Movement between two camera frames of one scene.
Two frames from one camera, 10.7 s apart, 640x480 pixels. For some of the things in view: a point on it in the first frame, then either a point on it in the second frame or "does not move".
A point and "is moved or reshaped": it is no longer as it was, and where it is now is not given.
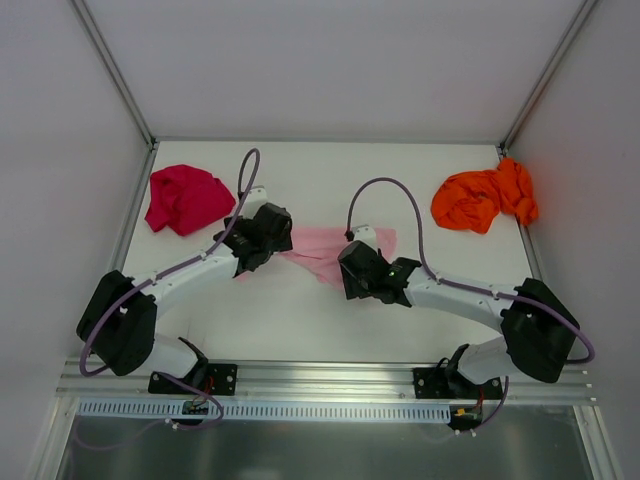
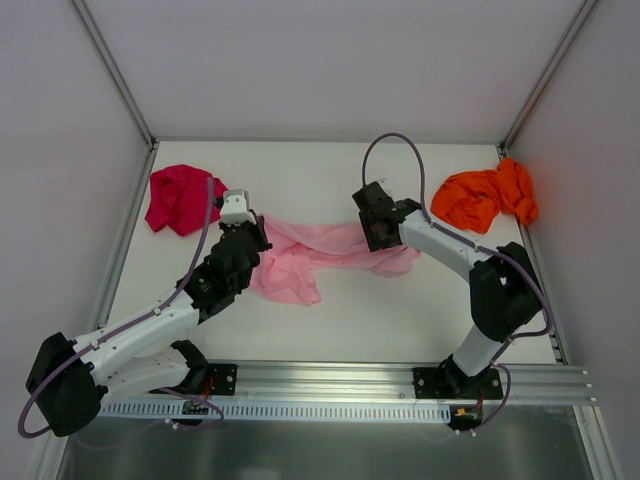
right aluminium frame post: x=549 y=73 does not move
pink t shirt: x=319 y=250 is moved or reshaped
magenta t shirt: x=185 y=199 does not move
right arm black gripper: x=350 y=284 to x=376 y=230
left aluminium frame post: x=115 y=71 does not move
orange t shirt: x=474 y=200 does not move
